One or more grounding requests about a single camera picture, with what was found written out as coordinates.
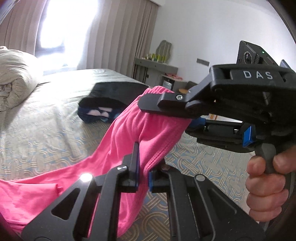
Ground grey side desk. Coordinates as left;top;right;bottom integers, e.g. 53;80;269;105
133;58;187;92

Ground dark folded clothes pile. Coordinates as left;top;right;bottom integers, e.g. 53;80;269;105
77;81;148;123

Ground rolled grey patterned duvet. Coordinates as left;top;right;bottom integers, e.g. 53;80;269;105
1;46;43;111

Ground grey wall switch plate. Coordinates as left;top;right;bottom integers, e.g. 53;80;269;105
197;58;210;66

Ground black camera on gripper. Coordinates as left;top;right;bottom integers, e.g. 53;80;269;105
236;41;278;66

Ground beige curtain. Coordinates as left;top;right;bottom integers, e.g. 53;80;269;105
1;1;159;77

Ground window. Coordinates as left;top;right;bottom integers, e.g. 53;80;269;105
35;1;99;74

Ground pink pants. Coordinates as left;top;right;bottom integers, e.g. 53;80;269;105
1;100;190;236

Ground person's right hand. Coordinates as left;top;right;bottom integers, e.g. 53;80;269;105
246;146;295;222

